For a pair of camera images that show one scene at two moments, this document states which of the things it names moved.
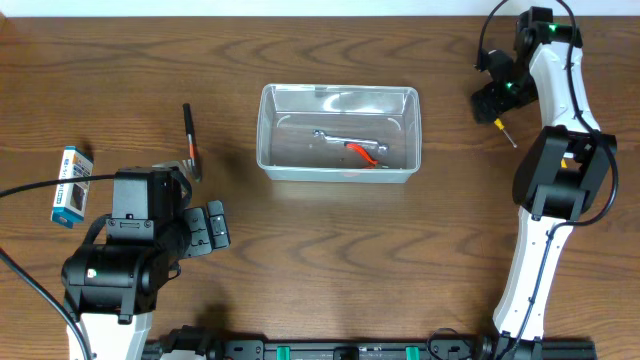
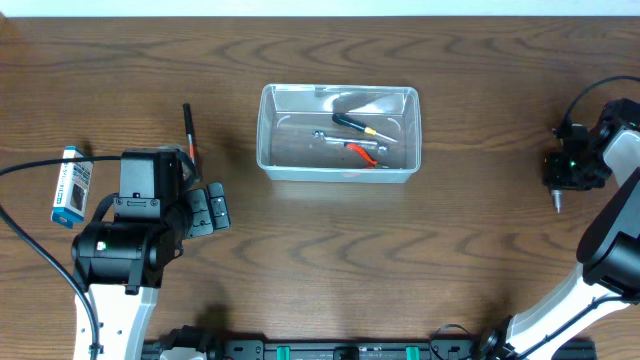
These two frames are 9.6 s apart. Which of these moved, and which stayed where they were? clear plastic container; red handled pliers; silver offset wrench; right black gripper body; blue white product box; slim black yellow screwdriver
Moved: slim black yellow screwdriver; right black gripper body
Stayed: red handled pliers; silver offset wrench; clear plastic container; blue white product box
